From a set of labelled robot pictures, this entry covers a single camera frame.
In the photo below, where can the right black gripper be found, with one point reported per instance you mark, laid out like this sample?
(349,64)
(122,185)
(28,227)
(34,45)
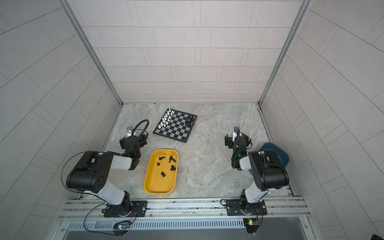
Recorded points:
(237,139)

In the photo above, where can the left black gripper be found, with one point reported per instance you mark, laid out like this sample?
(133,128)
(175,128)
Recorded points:
(132,141)

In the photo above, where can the yellow plastic tray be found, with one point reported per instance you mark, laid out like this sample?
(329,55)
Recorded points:
(161,161)

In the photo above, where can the black white chess board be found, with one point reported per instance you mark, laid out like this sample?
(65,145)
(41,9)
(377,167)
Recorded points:
(175,125)

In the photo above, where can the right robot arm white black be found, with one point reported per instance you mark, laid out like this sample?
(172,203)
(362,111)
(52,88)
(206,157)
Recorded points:
(268,167)

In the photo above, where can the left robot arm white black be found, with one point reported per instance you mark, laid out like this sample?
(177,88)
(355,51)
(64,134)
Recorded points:
(90,174)

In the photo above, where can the right controller circuit board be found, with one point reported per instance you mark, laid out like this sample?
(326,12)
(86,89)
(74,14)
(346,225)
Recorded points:
(251,225)

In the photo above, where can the controller circuit board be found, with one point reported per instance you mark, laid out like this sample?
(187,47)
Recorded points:
(122,226)
(251,225)

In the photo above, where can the left controller circuit board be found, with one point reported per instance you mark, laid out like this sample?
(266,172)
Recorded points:
(122,226)

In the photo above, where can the teal plastic bin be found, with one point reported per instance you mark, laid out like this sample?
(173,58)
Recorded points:
(283,156)

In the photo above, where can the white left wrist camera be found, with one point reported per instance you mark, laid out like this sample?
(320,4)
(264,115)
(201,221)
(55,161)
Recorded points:
(130,131)

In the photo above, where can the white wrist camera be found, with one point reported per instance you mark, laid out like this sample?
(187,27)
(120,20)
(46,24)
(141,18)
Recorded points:
(236,131)
(130,131)

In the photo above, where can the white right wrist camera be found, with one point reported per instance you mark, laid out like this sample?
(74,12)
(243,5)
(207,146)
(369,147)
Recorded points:
(236,131)

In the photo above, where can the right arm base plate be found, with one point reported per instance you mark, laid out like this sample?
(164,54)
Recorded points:
(239,207)

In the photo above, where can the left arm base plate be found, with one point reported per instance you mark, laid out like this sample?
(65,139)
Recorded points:
(131,210)

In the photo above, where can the aluminium mounting rail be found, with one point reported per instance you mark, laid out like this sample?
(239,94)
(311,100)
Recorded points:
(193,208)

